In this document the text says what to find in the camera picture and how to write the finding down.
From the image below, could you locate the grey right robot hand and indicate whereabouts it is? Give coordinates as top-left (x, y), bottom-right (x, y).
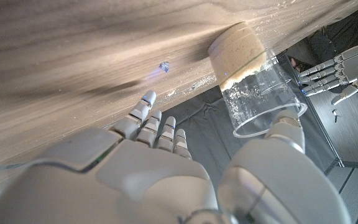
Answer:
top-left (0, 90), bottom-right (352, 224)

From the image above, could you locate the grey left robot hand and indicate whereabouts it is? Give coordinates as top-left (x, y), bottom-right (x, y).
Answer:
top-left (297, 42), bottom-right (358, 106)

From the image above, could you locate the clear cup with sugar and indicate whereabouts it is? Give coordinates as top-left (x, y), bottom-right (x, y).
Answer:
top-left (208, 21), bottom-right (308, 139)

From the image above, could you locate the person in black shorts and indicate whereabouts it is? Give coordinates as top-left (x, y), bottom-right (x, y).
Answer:
top-left (286, 0), bottom-right (358, 113)

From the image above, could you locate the black backdrop curtain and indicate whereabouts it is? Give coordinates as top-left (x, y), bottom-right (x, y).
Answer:
top-left (157, 51), bottom-right (343, 194)

